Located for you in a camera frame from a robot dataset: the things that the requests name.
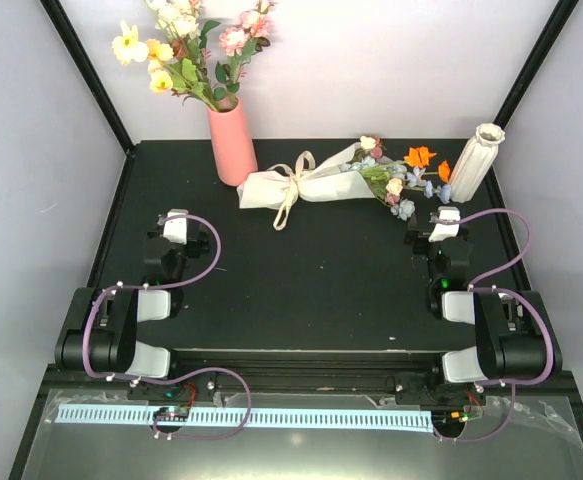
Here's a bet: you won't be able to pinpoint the mixed flower bouquet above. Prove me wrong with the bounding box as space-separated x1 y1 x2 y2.
340 135 452 221

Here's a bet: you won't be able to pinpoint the white wrapping paper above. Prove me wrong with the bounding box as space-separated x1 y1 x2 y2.
237 142 374 210

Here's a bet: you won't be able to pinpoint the cream ribbon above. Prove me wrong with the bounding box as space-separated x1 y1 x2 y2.
269 151 316 231

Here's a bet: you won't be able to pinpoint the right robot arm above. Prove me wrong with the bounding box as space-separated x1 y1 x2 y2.
405 219 563 403

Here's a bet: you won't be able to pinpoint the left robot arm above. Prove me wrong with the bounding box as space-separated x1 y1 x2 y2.
55 210 210 399

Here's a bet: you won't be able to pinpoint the white ribbed vase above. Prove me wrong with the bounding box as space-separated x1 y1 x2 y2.
449 123 505 203

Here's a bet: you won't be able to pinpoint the pink vase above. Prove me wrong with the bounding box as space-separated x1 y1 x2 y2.
207 100 258 187

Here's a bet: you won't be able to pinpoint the flowers in pink vase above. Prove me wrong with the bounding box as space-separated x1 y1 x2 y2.
111 1 275 113

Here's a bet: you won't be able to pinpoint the left circuit board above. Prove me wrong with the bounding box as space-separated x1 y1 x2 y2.
153 406 189 422

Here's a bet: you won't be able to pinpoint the circuit board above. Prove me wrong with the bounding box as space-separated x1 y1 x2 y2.
431 410 483 424
153 406 189 422

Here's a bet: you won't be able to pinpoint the right circuit board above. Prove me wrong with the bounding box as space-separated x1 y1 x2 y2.
431 410 483 424

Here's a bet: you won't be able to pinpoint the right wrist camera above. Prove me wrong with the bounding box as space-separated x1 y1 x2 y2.
428 206 461 243

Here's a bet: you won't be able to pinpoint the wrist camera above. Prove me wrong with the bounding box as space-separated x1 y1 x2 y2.
428 206 461 243
158 209 188 245

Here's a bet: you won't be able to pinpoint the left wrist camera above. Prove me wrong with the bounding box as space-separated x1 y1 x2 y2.
158 209 188 245

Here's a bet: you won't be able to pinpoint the white slotted cable duct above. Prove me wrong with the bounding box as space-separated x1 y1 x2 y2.
55 404 433 433

